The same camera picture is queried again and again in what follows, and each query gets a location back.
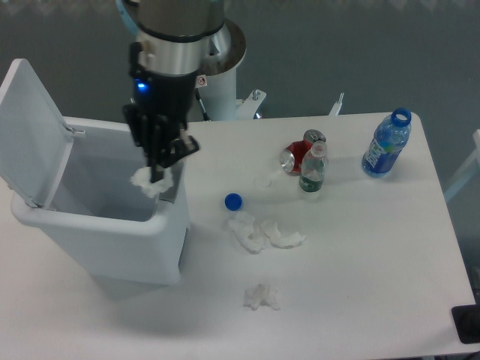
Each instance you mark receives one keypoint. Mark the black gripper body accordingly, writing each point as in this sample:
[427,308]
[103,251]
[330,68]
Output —
[157,117]

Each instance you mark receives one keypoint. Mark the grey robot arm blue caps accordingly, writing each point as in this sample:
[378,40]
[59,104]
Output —
[184,21]

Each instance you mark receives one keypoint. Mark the white trash bin open lid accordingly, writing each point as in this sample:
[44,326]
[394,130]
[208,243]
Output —
[71,178]

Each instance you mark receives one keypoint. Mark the blue bottle cap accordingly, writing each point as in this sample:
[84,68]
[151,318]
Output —
[233,202]

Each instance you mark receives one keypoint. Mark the white crumpled tissue left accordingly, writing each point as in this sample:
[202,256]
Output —
[245,229]

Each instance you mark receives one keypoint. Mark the white crumpled tissue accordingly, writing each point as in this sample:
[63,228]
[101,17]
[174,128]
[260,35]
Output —
[262,294]
[278,240]
[245,229]

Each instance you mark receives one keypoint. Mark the crushed red soda can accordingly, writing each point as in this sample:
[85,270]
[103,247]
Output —
[291,157]

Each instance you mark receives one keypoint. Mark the white crumpled tissue right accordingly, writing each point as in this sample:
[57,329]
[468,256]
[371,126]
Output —
[278,240]

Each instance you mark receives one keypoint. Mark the clear green label bottle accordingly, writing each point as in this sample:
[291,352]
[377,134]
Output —
[313,167]

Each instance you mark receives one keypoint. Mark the white crumpled tissue front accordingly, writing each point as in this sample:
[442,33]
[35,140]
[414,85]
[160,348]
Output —
[262,294]

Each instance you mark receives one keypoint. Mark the blue plastic drink bottle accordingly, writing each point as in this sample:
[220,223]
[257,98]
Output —
[389,139]

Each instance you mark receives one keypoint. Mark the black device at edge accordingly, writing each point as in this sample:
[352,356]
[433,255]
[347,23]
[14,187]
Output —
[466,320]

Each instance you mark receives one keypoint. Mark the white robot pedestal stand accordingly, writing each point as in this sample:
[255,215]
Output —
[215,59]

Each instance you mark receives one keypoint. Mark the white frame at right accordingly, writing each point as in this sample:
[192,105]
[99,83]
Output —
[465,172]

